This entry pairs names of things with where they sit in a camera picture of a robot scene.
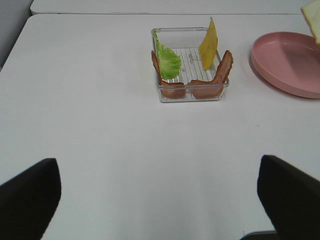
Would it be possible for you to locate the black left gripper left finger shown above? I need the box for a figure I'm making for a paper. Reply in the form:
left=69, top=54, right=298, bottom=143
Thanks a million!
left=0, top=158, right=62, bottom=240

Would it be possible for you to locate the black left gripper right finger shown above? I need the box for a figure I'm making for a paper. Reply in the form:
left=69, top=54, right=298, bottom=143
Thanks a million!
left=257, top=155, right=320, bottom=240

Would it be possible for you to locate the short bacon strip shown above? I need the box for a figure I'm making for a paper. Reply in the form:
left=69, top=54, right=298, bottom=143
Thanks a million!
left=188, top=50, right=233, bottom=99

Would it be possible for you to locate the long bacon strip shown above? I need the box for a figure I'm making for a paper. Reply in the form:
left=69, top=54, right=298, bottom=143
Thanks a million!
left=151, top=50, right=186, bottom=99

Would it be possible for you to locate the green lettuce leaf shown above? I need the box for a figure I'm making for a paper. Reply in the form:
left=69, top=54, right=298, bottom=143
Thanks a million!
left=152, top=29, right=182, bottom=80

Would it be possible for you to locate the toast bread slice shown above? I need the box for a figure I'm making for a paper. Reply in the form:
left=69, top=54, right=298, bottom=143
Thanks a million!
left=301, top=0, right=320, bottom=46

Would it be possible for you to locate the pink round plate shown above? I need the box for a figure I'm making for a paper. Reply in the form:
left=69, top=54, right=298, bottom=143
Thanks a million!
left=250, top=31, right=320, bottom=99

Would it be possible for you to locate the clear plastic ingredient tray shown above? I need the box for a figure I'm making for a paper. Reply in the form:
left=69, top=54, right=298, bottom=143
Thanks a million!
left=151, top=27, right=229, bottom=103

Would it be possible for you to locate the yellow cheese slice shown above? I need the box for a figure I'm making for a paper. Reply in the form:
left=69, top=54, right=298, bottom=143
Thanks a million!
left=198, top=17, right=218, bottom=70

